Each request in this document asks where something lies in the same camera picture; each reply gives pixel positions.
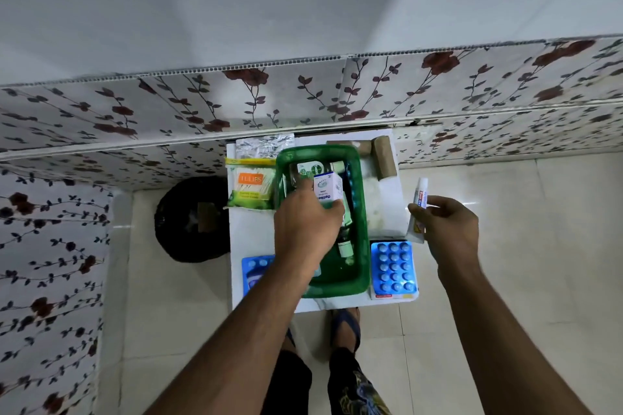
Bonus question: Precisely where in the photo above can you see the small white medicine box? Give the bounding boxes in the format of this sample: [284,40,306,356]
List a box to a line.
[313,172,345,209]

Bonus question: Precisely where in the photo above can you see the blue flip-flop sandal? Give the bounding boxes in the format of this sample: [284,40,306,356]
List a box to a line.
[330,308,362,352]

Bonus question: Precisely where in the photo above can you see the blue tablet strip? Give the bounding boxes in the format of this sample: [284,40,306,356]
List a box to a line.
[343,162,364,227]

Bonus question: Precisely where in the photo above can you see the black plastic bag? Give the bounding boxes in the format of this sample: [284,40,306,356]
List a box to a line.
[154,176,232,264]

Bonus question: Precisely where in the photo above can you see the person's left leg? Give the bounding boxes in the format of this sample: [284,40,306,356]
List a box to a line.
[259,349,313,415]

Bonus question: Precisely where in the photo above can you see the person's right leg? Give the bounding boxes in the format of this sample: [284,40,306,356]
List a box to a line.
[326,347,391,415]

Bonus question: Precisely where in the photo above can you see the green plastic basket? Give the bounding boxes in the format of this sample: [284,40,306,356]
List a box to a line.
[271,144,371,299]

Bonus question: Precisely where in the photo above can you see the green cotton swab packet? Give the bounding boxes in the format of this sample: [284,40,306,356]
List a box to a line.
[224,158,277,210]

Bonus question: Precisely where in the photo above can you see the person's right hand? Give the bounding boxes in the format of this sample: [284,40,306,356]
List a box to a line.
[407,195,481,279]

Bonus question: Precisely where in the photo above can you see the small green-capped bottle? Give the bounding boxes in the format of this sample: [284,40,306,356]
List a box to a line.
[337,229,355,259]

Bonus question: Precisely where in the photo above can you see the person's left forearm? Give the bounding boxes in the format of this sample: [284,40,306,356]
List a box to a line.
[142,258,326,415]

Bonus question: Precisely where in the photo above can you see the person's right forearm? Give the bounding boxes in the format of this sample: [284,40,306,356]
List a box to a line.
[437,261,593,415]

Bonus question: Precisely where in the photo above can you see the person's leg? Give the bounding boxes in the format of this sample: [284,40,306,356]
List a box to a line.
[259,349,313,415]
[326,347,391,415]

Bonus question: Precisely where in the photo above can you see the white green-label medicine box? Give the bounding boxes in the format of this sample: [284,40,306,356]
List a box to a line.
[296,161,325,182]

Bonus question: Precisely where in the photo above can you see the silver foil blister pack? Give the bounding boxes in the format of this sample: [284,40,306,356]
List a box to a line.
[236,134,296,160]

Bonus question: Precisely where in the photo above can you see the person's left hand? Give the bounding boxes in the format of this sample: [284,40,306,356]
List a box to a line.
[274,180,348,279]

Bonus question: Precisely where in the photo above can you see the blue tablet blister pack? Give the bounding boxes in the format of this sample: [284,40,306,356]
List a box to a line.
[241,255,276,297]
[370,240,420,302]

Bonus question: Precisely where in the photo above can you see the white ointment tube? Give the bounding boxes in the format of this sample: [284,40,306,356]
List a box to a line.
[406,177,430,244]

